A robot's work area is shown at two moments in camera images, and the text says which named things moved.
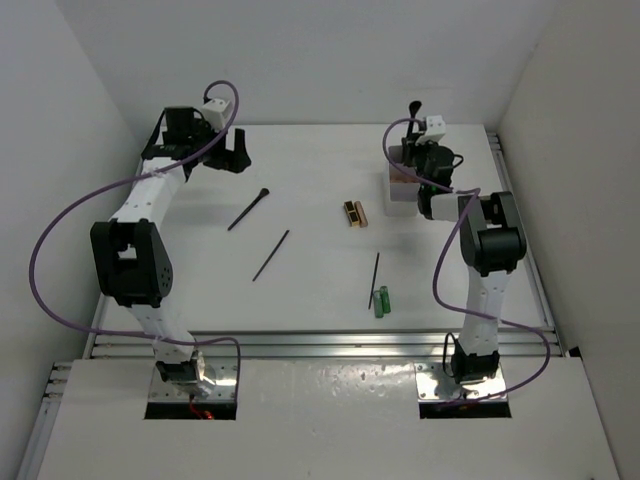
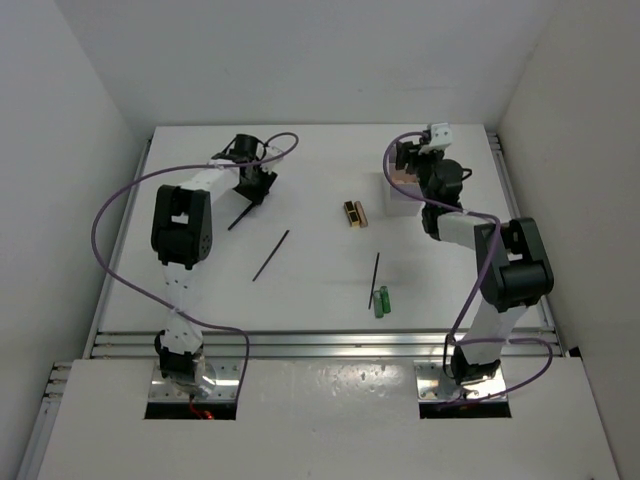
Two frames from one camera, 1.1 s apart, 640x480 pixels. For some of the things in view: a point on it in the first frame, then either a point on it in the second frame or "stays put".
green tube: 384,292 stays put
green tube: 378,304 stays put
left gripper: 232,160 → 256,195
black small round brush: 264,191 stays put
